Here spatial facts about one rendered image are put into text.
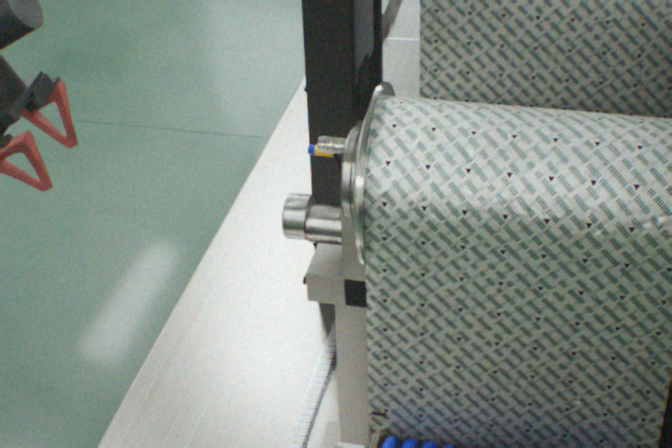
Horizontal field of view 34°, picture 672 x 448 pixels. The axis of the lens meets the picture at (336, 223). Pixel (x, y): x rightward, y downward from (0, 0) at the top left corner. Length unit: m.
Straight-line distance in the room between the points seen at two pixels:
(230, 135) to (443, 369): 2.61
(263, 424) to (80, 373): 1.51
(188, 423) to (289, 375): 0.12
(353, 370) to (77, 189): 2.33
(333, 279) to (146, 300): 1.88
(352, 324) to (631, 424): 0.26
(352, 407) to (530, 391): 0.22
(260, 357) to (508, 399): 0.40
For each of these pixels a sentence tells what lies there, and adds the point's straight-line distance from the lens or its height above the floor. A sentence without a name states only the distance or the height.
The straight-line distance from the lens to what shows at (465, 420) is 0.94.
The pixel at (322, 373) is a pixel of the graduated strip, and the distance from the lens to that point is 1.22.
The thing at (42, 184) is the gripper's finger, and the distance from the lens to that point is 1.31.
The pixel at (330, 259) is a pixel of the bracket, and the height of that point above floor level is 1.14.
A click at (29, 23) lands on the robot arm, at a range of 1.25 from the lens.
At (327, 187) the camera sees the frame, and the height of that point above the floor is 1.05.
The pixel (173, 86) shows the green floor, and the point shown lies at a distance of 3.79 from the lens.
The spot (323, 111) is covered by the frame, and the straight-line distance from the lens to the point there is 1.18.
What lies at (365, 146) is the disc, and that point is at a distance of 0.81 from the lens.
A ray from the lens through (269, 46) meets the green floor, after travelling 4.01.
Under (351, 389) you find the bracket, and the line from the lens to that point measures 1.05.
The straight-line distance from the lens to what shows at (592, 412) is 0.92.
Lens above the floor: 1.72
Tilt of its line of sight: 35 degrees down
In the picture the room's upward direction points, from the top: 2 degrees counter-clockwise
